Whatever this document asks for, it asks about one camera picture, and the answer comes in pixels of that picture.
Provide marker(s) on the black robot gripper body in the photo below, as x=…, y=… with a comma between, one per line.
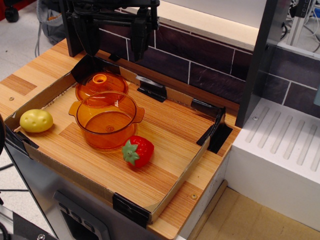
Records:
x=139, y=15

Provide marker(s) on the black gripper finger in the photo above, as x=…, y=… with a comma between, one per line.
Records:
x=139, y=38
x=89, y=36

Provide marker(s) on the yellow toy potato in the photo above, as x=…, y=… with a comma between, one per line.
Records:
x=36, y=121

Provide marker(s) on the orange transparent pot lid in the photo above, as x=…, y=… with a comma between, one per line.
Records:
x=100, y=82

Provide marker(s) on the orange transparent plastic pot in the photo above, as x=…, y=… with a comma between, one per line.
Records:
x=107, y=119

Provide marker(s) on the cardboard fence with black tape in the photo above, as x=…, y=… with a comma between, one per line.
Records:
x=173, y=122

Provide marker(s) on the grey fabric bag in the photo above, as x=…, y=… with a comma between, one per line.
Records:
x=50, y=20

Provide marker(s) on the black caster wheel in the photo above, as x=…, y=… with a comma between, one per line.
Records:
x=11, y=14

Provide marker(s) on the red toy strawberry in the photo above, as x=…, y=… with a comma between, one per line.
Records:
x=137, y=151

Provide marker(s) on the white toy sink drainboard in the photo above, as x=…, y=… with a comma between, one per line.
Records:
x=275, y=161

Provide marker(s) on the dark grey vertical post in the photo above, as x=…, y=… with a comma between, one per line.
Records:
x=269, y=35

